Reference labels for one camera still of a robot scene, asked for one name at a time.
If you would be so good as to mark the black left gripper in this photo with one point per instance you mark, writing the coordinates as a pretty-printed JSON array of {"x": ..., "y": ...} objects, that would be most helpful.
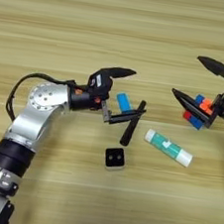
[{"x": 104, "y": 89}]

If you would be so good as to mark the multicolour puzzle cube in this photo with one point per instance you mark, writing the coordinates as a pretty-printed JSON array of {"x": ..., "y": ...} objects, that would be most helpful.
[{"x": 196, "y": 121}]

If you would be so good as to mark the black marker pen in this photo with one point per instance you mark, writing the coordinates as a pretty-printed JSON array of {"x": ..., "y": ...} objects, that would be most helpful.
[{"x": 128, "y": 132}]

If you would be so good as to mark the black square box white base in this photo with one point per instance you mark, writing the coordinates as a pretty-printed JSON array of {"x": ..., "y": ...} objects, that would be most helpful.
[{"x": 114, "y": 157}]

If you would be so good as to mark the green white glue stick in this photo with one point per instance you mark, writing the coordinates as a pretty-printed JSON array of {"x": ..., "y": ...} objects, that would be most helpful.
[{"x": 167, "y": 146}]

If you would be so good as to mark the blue eraser block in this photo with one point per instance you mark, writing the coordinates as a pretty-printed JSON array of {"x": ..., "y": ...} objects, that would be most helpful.
[{"x": 123, "y": 102}]

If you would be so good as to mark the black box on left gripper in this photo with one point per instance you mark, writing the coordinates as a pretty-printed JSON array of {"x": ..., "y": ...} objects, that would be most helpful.
[{"x": 97, "y": 79}]

